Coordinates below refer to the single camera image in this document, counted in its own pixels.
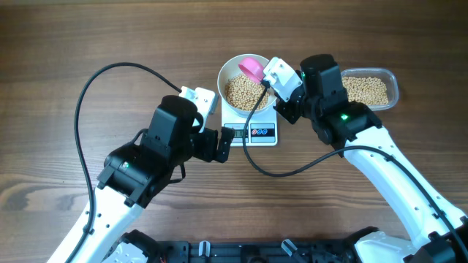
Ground soybeans in container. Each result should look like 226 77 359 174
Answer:
342 77 388 106

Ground white digital kitchen scale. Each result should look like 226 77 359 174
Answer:
222 101 279 147

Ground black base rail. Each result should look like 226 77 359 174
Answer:
105 229 370 263

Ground clear plastic container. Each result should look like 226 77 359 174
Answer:
341 68 399 111

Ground soybeans in bowl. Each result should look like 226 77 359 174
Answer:
225 74 265 111

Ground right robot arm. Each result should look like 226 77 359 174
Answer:
264 54 467 262

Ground white bowl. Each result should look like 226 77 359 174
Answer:
217 54 269 115

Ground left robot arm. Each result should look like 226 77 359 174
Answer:
49 94 235 262

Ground pink plastic scoop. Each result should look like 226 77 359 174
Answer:
238 57 264 84

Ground left black cable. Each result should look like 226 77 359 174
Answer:
64 61 183 263

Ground black cable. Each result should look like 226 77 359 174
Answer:
64 61 183 263
241 82 468 256

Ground right black cable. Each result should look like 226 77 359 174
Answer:
241 82 468 256

